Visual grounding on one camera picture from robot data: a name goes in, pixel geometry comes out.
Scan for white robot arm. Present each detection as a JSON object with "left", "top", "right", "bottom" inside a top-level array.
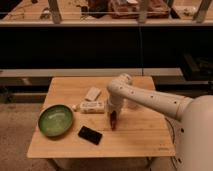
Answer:
[{"left": 107, "top": 74, "right": 213, "bottom": 171}]

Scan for tan wrapped bar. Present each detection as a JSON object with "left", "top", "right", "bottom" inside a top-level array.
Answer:
[{"left": 85, "top": 87, "right": 101, "bottom": 101}]

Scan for white snack packet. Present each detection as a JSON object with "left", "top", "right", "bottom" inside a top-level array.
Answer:
[{"left": 80, "top": 101, "right": 105, "bottom": 114}]

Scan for black rectangular pouch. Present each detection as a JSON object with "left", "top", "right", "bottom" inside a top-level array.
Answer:
[{"left": 78, "top": 126, "right": 102, "bottom": 145}]

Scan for wooden table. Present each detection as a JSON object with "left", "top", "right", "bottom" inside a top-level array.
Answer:
[{"left": 27, "top": 77, "right": 175, "bottom": 158}]

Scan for green bowl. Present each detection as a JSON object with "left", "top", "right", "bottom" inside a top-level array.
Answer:
[{"left": 38, "top": 104, "right": 74, "bottom": 137}]

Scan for background workbench shelf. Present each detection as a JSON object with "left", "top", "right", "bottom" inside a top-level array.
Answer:
[{"left": 0, "top": 0, "right": 213, "bottom": 26}]

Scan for black floor cable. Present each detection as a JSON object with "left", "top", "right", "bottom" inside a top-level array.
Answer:
[{"left": 165, "top": 118, "right": 183, "bottom": 164}]

